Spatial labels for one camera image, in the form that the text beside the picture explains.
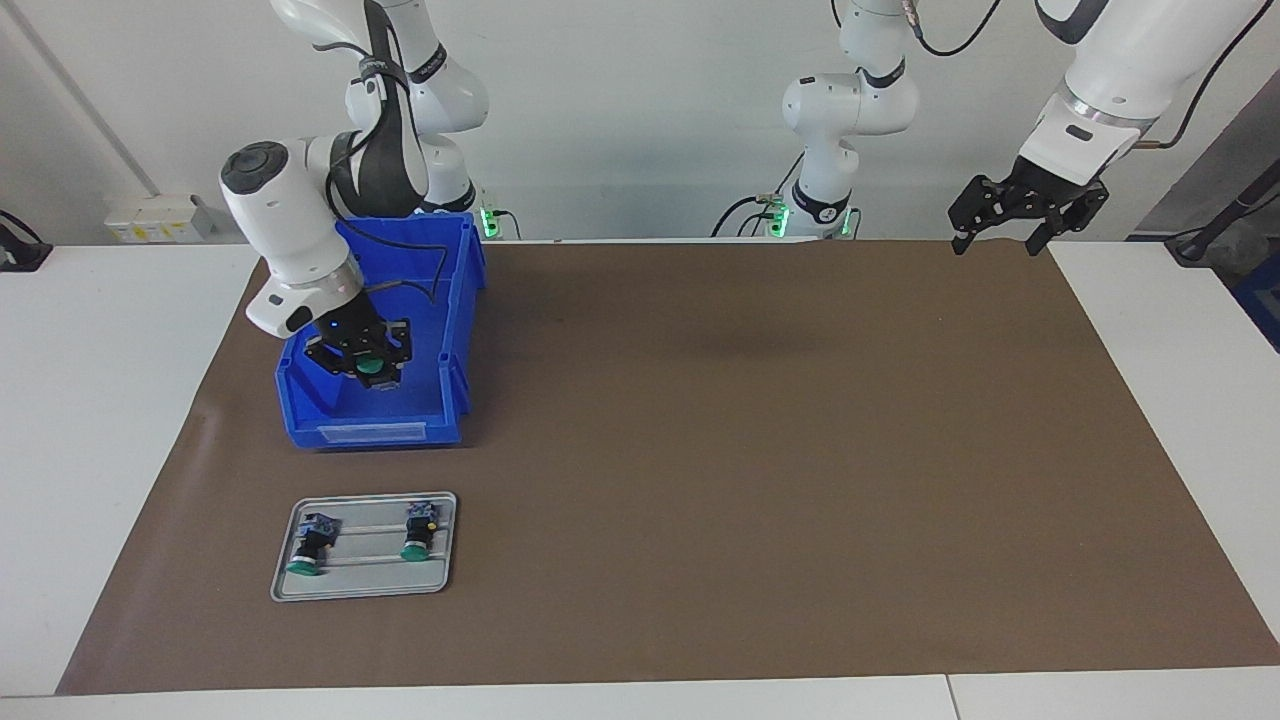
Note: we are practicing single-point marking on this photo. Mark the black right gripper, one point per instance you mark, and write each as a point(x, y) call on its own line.
point(352, 330)

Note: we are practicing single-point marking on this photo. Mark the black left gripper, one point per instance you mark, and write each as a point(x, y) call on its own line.
point(1040, 195)

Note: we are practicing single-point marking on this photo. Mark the green push button switch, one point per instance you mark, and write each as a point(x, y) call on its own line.
point(305, 555)
point(417, 545)
point(370, 366)

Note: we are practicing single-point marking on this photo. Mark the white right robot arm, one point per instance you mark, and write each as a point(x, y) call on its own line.
point(280, 210)

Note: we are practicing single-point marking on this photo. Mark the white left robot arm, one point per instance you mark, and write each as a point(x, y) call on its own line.
point(850, 100)

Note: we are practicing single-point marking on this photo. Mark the blue plastic storage bin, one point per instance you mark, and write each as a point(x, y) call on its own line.
point(450, 300)

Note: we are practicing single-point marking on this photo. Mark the black pole stand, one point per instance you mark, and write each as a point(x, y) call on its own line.
point(1190, 250)

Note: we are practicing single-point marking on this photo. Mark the grey metal tray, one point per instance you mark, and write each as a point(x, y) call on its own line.
point(370, 582)

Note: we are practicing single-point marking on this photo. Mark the blue crate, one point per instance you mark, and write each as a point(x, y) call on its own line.
point(1265, 310)

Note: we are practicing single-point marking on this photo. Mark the black table clamp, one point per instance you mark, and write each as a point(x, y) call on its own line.
point(25, 258)

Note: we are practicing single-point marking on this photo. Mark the brown table mat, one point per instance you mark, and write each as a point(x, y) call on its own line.
point(700, 550)

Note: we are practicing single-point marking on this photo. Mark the white wall power box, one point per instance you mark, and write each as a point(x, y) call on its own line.
point(150, 220)

